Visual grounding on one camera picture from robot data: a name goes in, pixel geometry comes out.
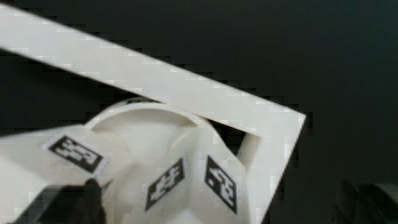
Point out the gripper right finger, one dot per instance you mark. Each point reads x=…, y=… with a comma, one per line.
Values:
x=366, y=203

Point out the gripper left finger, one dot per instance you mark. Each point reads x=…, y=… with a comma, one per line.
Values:
x=66, y=205

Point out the white round stool seat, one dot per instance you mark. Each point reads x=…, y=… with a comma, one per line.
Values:
x=144, y=125

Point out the white stool leg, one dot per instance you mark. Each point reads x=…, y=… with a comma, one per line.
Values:
x=57, y=157
x=183, y=188

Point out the white U-shaped frame fence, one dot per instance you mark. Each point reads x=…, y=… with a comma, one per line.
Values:
x=256, y=124

